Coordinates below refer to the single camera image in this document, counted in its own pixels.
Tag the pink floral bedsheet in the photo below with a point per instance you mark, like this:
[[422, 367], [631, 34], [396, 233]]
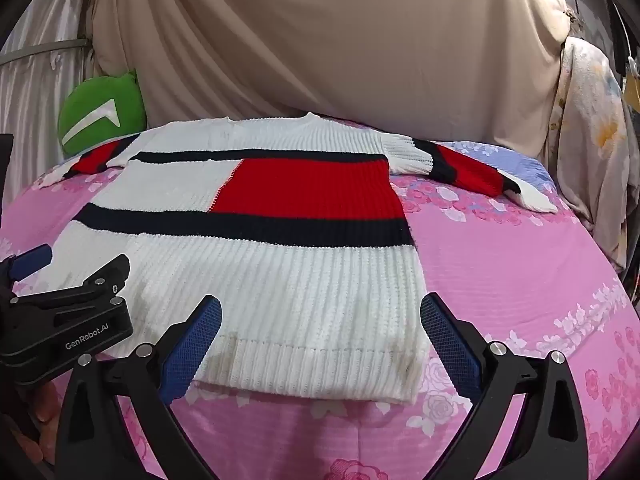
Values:
[[500, 280]]

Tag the white red navy knit sweater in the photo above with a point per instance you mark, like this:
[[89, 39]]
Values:
[[280, 260]]

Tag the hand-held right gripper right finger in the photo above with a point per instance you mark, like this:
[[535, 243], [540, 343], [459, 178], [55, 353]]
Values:
[[450, 350]]

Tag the silver pleated curtain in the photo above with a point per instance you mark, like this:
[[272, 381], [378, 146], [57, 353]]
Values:
[[35, 100]]

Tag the green plush pillow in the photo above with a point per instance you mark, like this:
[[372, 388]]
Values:
[[95, 105]]

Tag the beige draped cloth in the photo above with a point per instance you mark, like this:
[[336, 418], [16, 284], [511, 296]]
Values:
[[325, 40]]

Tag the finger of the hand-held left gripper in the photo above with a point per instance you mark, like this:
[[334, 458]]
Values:
[[102, 272], [32, 259]]

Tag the person's left hand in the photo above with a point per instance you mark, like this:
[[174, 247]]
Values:
[[46, 402]]

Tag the grey metal rod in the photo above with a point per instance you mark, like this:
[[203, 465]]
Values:
[[45, 49]]

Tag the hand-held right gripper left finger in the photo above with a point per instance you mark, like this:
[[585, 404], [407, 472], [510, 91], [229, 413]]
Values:
[[192, 345]]

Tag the pale floral hanging blanket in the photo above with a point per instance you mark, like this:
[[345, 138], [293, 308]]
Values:
[[585, 125]]

